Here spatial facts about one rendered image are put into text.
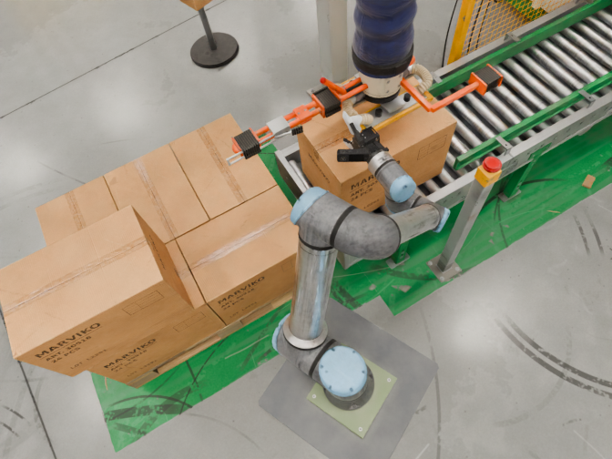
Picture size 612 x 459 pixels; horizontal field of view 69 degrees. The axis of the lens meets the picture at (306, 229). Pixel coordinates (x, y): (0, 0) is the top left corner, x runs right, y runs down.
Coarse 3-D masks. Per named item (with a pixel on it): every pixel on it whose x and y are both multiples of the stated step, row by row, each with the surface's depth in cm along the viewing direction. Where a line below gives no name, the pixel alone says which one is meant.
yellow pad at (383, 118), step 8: (400, 96) 184; (408, 96) 180; (424, 96) 183; (432, 96) 183; (408, 104) 182; (416, 104) 182; (368, 112) 182; (376, 112) 178; (384, 112) 181; (400, 112) 181; (408, 112) 181; (376, 120) 179; (384, 120) 180; (392, 120) 180; (376, 128) 178
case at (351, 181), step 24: (312, 120) 203; (336, 120) 202; (408, 120) 198; (432, 120) 197; (456, 120) 196; (312, 144) 197; (336, 144) 196; (384, 144) 193; (408, 144) 192; (432, 144) 201; (312, 168) 216; (336, 168) 190; (360, 168) 189; (408, 168) 208; (432, 168) 221; (336, 192) 199; (360, 192) 202
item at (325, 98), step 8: (328, 88) 173; (312, 96) 171; (320, 96) 172; (328, 96) 171; (336, 96) 170; (320, 104) 168; (328, 104) 170; (336, 104) 169; (328, 112) 171; (336, 112) 172
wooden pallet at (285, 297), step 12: (276, 300) 263; (288, 300) 263; (252, 312) 249; (264, 312) 260; (240, 324) 254; (216, 336) 256; (192, 348) 254; (204, 348) 254; (168, 360) 240; (180, 360) 251; (156, 372) 245; (132, 384) 241
